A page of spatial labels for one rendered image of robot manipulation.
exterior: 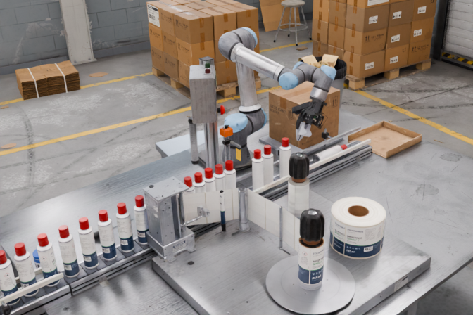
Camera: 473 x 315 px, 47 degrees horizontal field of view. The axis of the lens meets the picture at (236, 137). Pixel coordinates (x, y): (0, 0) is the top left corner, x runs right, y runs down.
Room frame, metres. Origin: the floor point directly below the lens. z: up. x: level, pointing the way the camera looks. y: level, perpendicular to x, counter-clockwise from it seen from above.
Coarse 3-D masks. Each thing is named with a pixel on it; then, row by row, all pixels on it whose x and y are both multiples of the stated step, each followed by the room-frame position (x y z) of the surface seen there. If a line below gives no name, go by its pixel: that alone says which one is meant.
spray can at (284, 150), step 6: (282, 138) 2.24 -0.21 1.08; (288, 138) 2.24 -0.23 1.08; (282, 144) 2.23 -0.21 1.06; (288, 144) 2.22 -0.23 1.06; (282, 150) 2.21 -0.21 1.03; (288, 150) 2.21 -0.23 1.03; (282, 156) 2.21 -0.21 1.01; (288, 156) 2.21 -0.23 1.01; (282, 162) 2.21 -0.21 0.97; (288, 162) 2.21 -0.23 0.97; (282, 168) 2.21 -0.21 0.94; (288, 168) 2.21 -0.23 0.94; (282, 174) 2.21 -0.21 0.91; (288, 174) 2.21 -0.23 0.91
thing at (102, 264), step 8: (352, 144) 2.56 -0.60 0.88; (352, 152) 2.47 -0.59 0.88; (336, 160) 2.39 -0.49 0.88; (320, 168) 2.32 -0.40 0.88; (280, 184) 2.18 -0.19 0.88; (264, 192) 2.11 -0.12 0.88; (136, 240) 1.79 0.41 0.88; (120, 248) 1.74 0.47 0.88; (136, 248) 1.74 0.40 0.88; (144, 248) 1.73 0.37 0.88; (120, 256) 1.69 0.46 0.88; (128, 256) 1.69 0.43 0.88; (80, 264) 1.65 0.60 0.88; (104, 264) 1.64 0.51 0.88; (64, 272) 1.61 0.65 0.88; (80, 272) 1.60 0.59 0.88; (88, 272) 1.60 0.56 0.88; (72, 280) 1.56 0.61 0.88
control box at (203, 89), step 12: (192, 72) 2.06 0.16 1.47; (204, 72) 2.06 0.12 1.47; (192, 84) 1.99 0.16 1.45; (204, 84) 1.99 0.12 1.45; (192, 96) 1.99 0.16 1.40; (204, 96) 1.99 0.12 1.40; (192, 108) 1.99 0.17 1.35; (204, 108) 1.99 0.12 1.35; (216, 108) 2.00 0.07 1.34; (192, 120) 1.99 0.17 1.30; (204, 120) 1.99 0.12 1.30; (216, 120) 2.00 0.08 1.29
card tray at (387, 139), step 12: (360, 132) 2.75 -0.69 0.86; (372, 132) 2.79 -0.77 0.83; (384, 132) 2.78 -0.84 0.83; (396, 132) 2.78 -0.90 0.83; (408, 132) 2.73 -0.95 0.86; (372, 144) 2.64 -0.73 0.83; (384, 144) 2.63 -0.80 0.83; (396, 144) 2.63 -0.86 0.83; (408, 144) 2.59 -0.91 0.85; (384, 156) 2.50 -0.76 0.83
